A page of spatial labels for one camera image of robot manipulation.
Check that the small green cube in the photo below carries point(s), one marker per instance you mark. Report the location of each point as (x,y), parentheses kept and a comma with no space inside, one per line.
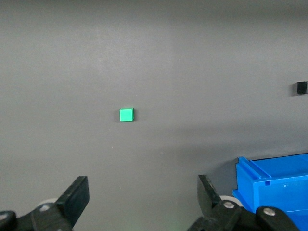
(126,115)

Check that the blue plastic storage bin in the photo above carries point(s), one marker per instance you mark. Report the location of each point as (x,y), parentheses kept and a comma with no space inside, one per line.
(276,192)

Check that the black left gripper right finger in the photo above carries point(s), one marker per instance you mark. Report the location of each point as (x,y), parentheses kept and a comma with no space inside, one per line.
(211,199)

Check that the small black cube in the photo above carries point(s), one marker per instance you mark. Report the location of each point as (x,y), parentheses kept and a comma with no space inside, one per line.
(302,88)

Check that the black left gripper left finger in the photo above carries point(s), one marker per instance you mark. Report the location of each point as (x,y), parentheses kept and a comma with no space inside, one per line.
(72,199)

